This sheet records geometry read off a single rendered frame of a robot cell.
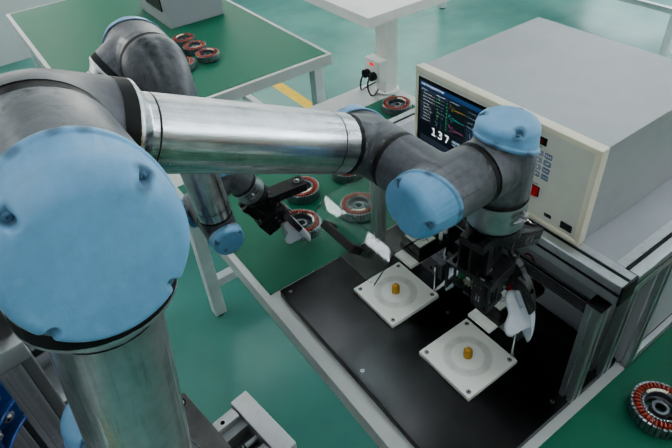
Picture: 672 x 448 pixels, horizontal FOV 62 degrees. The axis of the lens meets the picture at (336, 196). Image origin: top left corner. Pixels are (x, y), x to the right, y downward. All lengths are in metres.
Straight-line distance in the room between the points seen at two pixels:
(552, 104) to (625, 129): 0.13
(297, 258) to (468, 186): 1.01
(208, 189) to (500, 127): 0.69
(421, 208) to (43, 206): 0.37
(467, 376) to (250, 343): 1.25
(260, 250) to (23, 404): 0.84
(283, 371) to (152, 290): 1.90
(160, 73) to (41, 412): 0.57
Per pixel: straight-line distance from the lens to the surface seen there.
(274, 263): 1.57
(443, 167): 0.61
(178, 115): 0.52
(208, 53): 2.79
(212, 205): 1.19
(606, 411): 1.35
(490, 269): 0.77
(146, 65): 1.06
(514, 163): 0.66
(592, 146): 0.99
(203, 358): 2.37
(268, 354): 2.31
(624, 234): 1.16
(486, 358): 1.32
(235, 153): 0.55
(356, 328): 1.36
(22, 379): 0.92
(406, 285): 1.44
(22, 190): 0.33
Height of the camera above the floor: 1.84
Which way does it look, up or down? 38 degrees down
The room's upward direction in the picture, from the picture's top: 5 degrees counter-clockwise
